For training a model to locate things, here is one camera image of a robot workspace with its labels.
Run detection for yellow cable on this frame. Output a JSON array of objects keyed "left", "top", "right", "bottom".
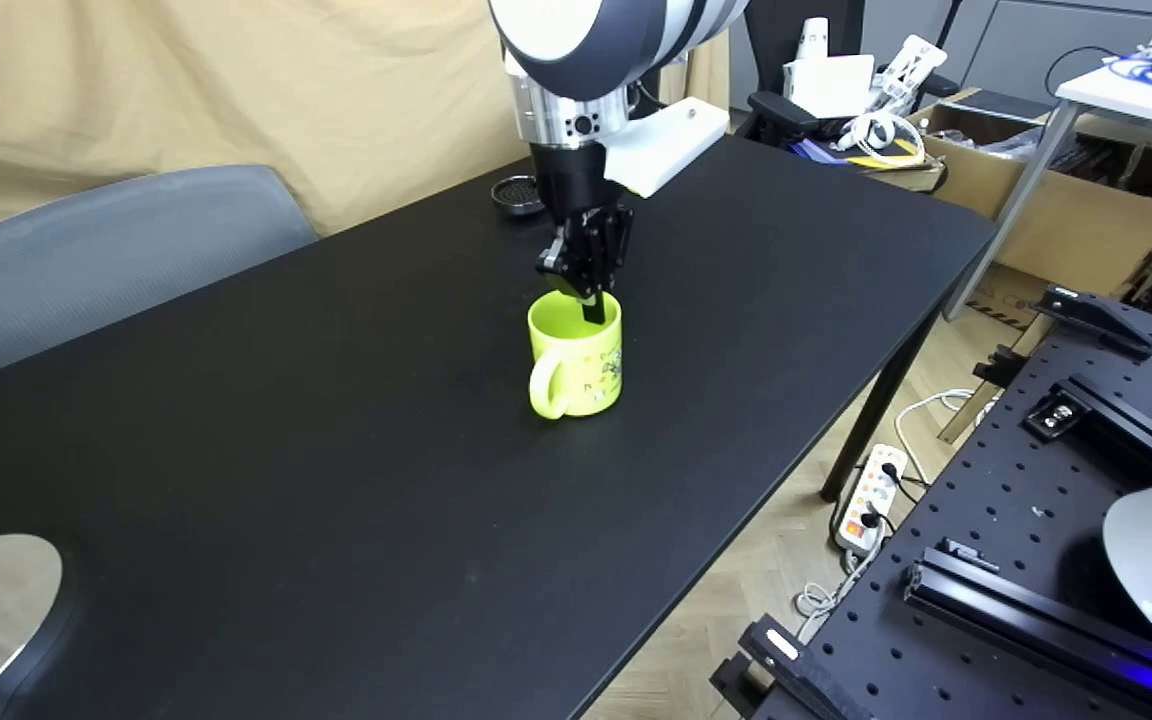
[{"left": 848, "top": 125, "right": 935, "bottom": 178}]

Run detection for short black aluminium rail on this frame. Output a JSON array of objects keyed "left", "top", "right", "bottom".
[{"left": 1062, "top": 375, "right": 1152, "bottom": 480}]

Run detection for black table leg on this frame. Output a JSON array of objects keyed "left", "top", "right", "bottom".
[{"left": 817, "top": 308, "right": 942, "bottom": 510}]

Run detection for black corner clamp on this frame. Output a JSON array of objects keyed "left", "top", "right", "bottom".
[{"left": 706, "top": 614, "right": 807, "bottom": 720}]

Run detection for brown cardboard box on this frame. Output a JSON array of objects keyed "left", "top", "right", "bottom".
[{"left": 914, "top": 101, "right": 1152, "bottom": 299}]

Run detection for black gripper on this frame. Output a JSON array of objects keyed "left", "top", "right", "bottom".
[{"left": 529, "top": 139, "right": 639, "bottom": 328}]

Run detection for coiled black cable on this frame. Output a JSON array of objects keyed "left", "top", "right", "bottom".
[{"left": 483, "top": 167, "right": 555, "bottom": 225}]

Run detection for beige cloth backdrop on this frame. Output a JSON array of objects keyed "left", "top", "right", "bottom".
[{"left": 0, "top": 0, "right": 741, "bottom": 255}]

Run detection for black stapler shaped tool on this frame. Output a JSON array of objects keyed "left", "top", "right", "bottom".
[{"left": 1037, "top": 282, "right": 1152, "bottom": 365}]

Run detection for white side table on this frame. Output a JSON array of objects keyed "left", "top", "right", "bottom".
[{"left": 942, "top": 62, "right": 1152, "bottom": 328}]

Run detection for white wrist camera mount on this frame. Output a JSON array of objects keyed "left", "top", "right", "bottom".
[{"left": 597, "top": 98, "right": 736, "bottom": 203}]

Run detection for white box device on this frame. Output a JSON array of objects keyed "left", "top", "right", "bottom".
[{"left": 779, "top": 13, "right": 880, "bottom": 125}]

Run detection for lime green mug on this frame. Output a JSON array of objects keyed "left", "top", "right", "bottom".
[{"left": 521, "top": 286, "right": 627, "bottom": 429}]

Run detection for long black aluminium rail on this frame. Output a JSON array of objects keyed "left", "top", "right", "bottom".
[{"left": 896, "top": 537, "right": 1152, "bottom": 714}]

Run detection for black rail bracket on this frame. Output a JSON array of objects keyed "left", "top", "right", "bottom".
[{"left": 1021, "top": 379, "right": 1102, "bottom": 448}]

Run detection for white power strip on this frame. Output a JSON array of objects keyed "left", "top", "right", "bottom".
[{"left": 832, "top": 442, "right": 913, "bottom": 558}]

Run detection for black perforated breadboard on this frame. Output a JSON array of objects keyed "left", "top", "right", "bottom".
[{"left": 710, "top": 291, "right": 1152, "bottom": 720}]

